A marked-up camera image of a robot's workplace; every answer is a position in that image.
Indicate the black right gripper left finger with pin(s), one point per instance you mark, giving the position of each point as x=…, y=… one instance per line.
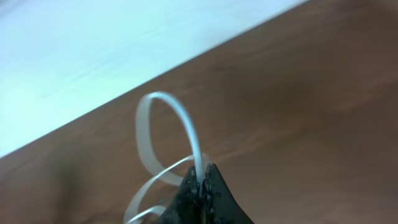
x=185, y=208

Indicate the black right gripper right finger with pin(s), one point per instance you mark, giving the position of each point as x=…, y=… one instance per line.
x=219, y=203

